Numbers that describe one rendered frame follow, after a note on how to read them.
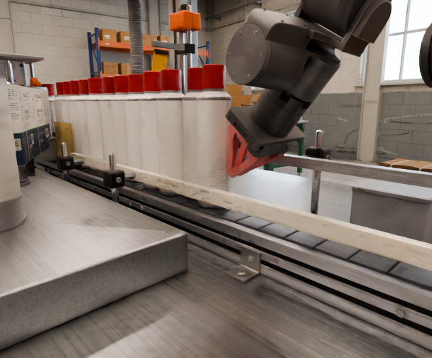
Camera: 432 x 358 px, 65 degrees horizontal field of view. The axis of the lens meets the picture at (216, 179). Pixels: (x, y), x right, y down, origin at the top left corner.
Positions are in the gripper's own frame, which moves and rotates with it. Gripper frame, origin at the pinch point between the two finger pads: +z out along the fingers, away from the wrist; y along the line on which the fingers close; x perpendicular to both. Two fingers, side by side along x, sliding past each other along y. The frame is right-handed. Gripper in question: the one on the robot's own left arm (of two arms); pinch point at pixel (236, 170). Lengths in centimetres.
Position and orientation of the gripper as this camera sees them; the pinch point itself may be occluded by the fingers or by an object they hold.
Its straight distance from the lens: 49.6
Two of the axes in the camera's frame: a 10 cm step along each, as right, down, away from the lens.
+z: -4.4, 6.6, 6.2
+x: 5.5, 7.4, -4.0
